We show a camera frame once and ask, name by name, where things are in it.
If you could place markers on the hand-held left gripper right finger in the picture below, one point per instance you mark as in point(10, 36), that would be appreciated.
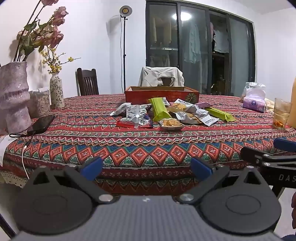
point(201, 168)

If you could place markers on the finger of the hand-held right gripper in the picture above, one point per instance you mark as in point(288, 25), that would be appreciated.
point(252, 154)
point(285, 143)

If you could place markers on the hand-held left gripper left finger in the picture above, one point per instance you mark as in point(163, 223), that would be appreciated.
point(92, 168)

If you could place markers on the silver snack packet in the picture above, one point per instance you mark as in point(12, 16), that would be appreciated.
point(185, 117)
point(165, 100)
point(136, 114)
point(208, 119)
point(120, 109)

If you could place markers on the green snack packet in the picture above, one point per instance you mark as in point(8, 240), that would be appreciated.
point(159, 109)
point(220, 114)

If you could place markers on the oat crisp snack packet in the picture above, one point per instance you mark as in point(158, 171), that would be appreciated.
point(182, 106)
point(171, 122)

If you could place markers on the pink snack packet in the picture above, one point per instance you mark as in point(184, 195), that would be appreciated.
point(204, 104)

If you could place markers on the red cardboard box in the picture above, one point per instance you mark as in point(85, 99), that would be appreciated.
point(161, 96)

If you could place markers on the glass cup of tea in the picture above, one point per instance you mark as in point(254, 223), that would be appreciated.
point(282, 111)

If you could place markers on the purple tissue pack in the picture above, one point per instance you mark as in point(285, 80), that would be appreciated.
point(254, 103)

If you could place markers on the red patterned tablecloth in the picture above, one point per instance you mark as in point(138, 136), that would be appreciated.
point(138, 143)

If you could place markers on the person's blue trouser leg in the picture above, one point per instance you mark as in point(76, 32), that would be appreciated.
point(289, 238)

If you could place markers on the clear plastic food bag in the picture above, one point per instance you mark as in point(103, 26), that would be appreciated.
point(254, 85)

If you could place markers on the black phone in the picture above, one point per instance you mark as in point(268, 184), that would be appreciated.
point(40, 125)

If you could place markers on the white lace table cover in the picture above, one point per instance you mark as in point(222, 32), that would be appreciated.
point(11, 178)

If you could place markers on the small floral vase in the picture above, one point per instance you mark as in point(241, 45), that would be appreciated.
point(56, 92)

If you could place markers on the patterned container with lid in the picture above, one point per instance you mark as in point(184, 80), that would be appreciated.
point(39, 102)

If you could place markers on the dark wooden chair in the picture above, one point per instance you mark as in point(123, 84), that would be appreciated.
point(86, 82)

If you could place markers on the white paper sheet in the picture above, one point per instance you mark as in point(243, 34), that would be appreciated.
point(3, 148)

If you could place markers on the brown chair under jacket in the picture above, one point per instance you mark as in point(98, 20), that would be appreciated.
point(167, 81)

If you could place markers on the beige jacket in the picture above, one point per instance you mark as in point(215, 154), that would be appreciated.
point(161, 76)

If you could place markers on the large pink ceramic vase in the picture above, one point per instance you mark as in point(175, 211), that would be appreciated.
point(13, 97)

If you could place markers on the yellow flower twigs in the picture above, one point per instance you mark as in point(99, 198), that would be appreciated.
point(54, 62)

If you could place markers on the black floor lamp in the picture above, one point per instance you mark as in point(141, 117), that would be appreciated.
point(124, 46)

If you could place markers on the black framed glass door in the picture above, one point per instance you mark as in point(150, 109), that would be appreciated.
point(201, 34)

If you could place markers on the dried pink flowers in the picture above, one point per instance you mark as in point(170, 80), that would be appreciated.
point(46, 27)

